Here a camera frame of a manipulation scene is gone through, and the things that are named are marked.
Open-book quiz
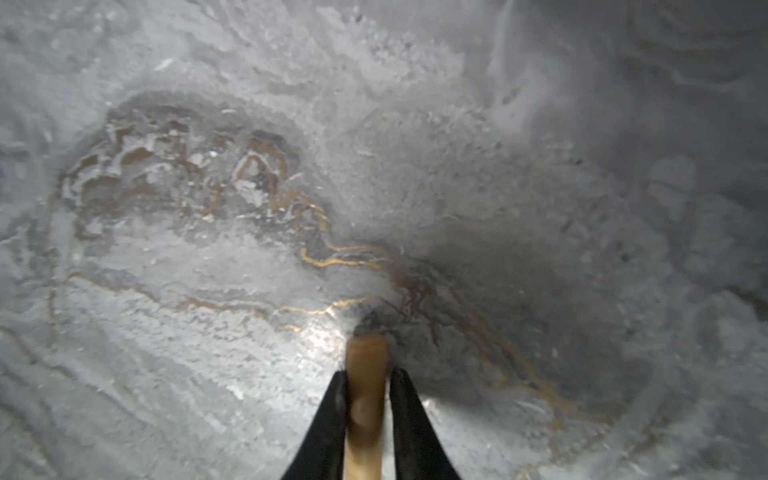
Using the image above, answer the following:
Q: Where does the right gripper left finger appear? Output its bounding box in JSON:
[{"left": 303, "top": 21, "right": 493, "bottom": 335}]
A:
[{"left": 281, "top": 370, "right": 349, "bottom": 480}]

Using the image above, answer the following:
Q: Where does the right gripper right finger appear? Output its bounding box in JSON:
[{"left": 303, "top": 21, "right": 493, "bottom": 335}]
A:
[{"left": 389, "top": 367, "right": 461, "bottom": 480}]

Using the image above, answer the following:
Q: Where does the orange pen cap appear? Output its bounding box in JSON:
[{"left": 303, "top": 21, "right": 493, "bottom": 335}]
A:
[{"left": 344, "top": 335, "right": 389, "bottom": 480}]

